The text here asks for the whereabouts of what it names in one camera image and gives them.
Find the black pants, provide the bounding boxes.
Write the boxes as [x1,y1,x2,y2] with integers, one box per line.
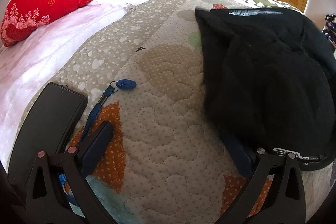
[195,7,335,171]

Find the black smartphone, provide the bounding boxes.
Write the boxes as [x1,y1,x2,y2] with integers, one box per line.
[8,83,88,187]

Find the white bed sheet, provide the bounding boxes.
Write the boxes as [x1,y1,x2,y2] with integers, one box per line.
[1,0,149,168]

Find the heart patterned quilt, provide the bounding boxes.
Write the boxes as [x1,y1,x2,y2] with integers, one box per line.
[7,0,336,224]

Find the blue clicker with lanyard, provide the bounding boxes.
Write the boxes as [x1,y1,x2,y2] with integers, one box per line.
[79,79,137,143]

